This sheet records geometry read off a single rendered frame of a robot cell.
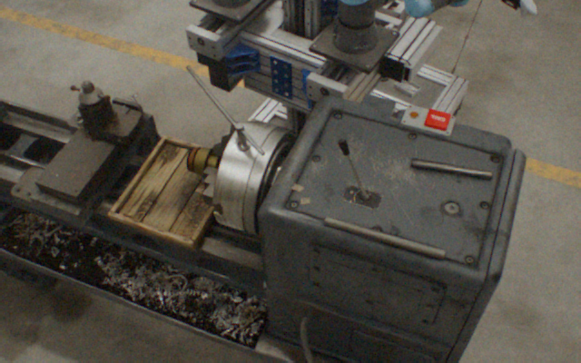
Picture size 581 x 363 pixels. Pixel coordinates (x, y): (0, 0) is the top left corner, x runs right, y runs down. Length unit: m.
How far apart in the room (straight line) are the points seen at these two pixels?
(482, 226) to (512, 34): 2.76
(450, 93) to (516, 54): 0.82
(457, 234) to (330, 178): 0.33
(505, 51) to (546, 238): 1.36
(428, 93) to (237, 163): 1.85
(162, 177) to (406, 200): 0.88
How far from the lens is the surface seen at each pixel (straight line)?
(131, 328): 2.79
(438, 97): 3.27
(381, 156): 1.57
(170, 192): 2.00
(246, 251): 1.86
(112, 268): 2.30
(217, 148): 1.76
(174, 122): 3.46
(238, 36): 2.25
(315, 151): 1.57
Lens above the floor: 2.44
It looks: 51 degrees down
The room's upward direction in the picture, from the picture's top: 2 degrees counter-clockwise
